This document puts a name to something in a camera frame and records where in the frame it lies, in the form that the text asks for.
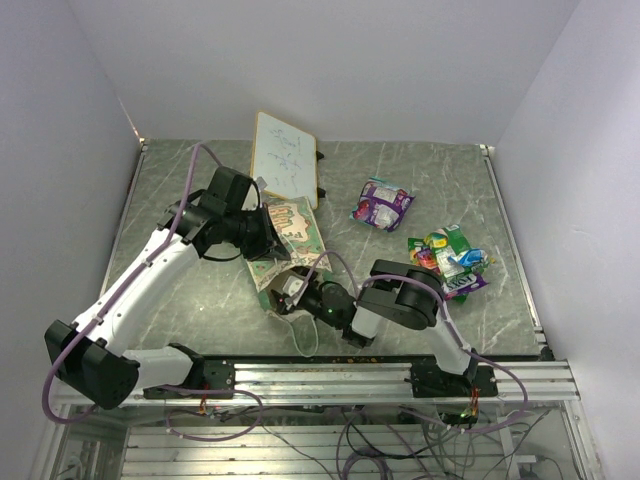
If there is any purple Fox's candy bag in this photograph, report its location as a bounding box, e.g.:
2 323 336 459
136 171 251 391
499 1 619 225
431 268 488 302

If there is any green snack pouch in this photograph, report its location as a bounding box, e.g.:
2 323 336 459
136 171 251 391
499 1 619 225
424 224 493 280

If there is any small yellow-framed whiteboard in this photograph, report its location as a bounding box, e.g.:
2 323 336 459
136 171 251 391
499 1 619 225
250 111 319 209

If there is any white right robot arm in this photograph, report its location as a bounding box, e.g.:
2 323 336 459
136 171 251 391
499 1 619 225
273 259 478 396

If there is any blue white snack packet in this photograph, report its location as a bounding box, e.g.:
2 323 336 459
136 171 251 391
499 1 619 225
447 248 490 268

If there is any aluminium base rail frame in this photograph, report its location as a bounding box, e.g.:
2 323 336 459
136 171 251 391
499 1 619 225
54 353 581 405

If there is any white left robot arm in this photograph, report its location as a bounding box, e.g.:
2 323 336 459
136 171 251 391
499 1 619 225
42 167 290 410

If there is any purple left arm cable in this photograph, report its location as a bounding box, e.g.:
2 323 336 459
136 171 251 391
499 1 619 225
40 142 265 442

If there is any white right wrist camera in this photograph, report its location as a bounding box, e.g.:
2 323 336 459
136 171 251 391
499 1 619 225
283 276 305 302

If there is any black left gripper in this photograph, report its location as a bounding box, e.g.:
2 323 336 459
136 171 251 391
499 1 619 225
224 202 291 261

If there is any purple white snack packet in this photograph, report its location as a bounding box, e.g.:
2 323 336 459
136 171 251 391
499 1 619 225
350 177 415 232

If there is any green paper gift bag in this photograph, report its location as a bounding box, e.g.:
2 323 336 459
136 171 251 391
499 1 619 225
246 197 332 330

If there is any yellow green Fox's candy bag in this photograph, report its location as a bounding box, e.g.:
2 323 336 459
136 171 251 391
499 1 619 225
407 238 438 270

